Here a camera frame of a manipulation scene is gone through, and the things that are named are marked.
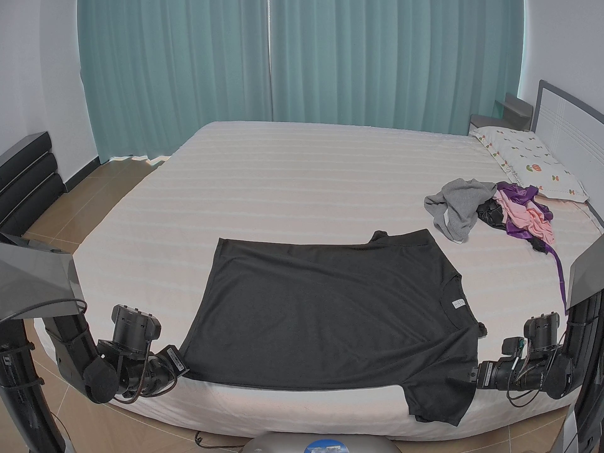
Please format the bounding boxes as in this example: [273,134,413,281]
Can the grey garment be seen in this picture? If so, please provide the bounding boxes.
[424,179,498,244]

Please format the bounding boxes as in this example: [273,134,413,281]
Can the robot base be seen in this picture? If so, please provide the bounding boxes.
[243,434,392,453]

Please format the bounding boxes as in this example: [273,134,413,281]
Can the blue-green curtain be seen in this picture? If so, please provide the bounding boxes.
[268,0,524,134]
[77,0,273,164]

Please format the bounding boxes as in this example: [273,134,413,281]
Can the white printed pillow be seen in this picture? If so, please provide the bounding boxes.
[472,126,590,203]

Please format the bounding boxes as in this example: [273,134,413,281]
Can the black T-shirt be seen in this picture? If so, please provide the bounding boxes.
[181,229,488,427]

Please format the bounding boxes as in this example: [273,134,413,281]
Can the grey bedside table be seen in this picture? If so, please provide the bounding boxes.
[469,92,534,134]

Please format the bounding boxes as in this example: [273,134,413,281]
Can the black chest of drawers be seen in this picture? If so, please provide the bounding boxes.
[0,131,64,239]

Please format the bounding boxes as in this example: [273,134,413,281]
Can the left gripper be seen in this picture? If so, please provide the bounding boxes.
[142,345,190,394]

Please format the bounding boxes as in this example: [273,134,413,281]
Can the pile of clothes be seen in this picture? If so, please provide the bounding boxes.
[476,181,567,315]

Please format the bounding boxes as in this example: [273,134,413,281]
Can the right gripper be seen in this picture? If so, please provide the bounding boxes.
[465,359,520,390]

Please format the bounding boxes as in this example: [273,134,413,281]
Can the bed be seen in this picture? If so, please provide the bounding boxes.
[35,79,604,442]

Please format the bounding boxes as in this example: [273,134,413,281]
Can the black cable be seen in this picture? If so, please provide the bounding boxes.
[195,431,246,444]
[506,385,550,405]

